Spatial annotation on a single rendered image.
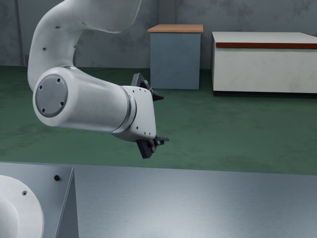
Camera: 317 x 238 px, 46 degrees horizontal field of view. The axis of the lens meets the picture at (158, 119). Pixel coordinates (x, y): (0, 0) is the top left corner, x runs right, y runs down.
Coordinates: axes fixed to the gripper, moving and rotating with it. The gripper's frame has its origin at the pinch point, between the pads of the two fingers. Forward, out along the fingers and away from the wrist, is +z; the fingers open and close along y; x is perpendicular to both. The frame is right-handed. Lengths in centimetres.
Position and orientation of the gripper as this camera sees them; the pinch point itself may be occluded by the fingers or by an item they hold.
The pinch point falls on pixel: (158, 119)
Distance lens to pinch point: 79.7
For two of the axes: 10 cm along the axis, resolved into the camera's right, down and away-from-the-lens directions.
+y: 1.1, 9.8, -1.7
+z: 4.7, 1.0, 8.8
